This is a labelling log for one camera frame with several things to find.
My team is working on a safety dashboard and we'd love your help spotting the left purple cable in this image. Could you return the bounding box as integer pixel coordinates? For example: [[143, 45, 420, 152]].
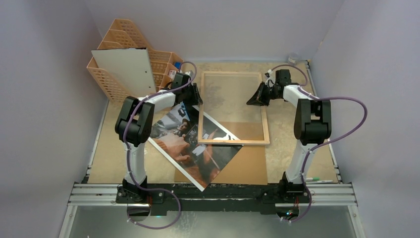
[[122, 61, 198, 189]]

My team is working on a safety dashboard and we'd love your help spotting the white wooden picture frame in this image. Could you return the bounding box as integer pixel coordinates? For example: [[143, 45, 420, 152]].
[[197, 71, 270, 146]]

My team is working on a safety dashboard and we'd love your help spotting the white board in organizer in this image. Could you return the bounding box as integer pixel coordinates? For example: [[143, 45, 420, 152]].
[[91, 48, 156, 97]]

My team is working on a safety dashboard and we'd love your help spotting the blue item in organizer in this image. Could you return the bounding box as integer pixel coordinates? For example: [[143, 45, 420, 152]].
[[174, 62, 182, 70]]

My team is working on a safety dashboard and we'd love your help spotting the orange plastic desk organizer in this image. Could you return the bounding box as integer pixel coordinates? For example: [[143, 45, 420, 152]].
[[87, 18, 184, 104]]

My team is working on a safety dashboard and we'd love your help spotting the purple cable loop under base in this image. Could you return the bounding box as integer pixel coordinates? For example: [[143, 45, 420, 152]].
[[127, 188, 183, 230]]

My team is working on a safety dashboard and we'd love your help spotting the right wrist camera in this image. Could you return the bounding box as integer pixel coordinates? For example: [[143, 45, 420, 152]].
[[264, 69, 275, 79]]

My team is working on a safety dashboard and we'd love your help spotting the brown cardboard backing board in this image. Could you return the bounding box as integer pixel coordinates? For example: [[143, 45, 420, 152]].
[[174, 122, 268, 186]]

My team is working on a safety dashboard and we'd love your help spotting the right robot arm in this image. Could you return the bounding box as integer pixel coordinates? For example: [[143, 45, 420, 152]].
[[246, 69, 332, 202]]

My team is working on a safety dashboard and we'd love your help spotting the small clear jar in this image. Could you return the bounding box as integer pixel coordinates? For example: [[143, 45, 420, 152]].
[[288, 53, 300, 65]]

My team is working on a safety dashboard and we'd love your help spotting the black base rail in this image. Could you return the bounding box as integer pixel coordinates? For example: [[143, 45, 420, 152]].
[[67, 183, 358, 216]]

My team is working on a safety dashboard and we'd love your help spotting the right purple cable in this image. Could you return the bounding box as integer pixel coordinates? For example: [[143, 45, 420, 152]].
[[270, 64, 368, 184]]

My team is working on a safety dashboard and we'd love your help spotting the printed photo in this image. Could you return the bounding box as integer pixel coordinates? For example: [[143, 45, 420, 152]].
[[149, 103, 242, 191]]

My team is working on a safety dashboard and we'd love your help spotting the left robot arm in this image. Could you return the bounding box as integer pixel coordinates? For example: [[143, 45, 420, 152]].
[[114, 73, 203, 203]]

